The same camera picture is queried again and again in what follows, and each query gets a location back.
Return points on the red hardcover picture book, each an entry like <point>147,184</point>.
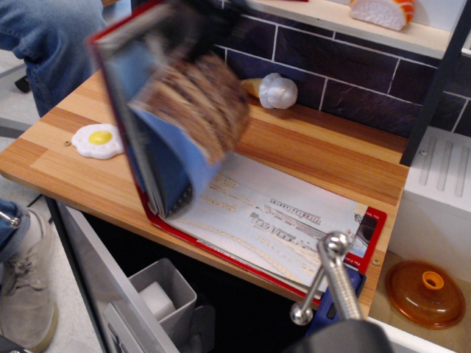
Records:
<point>181,111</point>

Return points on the black shelf post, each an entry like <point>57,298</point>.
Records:
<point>452,54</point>

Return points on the wooden shelf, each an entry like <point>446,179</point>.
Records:
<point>416,38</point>

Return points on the grey plastic bin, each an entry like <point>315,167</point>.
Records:
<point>177,325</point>

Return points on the toy fried egg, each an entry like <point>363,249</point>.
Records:
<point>98,141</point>

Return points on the blue jeans leg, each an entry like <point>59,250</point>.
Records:
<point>49,36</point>

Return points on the orange transparent pot lid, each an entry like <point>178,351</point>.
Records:
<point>425,294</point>

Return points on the metal clamp screw handle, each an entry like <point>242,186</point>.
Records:
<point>331,249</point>

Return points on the toy salmon sushi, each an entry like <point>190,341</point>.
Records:
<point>391,14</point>

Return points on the grey cabinet door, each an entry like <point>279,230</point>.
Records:
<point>122,320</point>

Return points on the grey sneaker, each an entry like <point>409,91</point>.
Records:
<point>28,311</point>

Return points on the blue clamp body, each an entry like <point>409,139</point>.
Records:
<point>327,312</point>

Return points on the white toy ice cream cone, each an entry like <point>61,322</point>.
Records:
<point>273,91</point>

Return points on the white block in bin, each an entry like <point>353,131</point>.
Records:
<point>158,302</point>

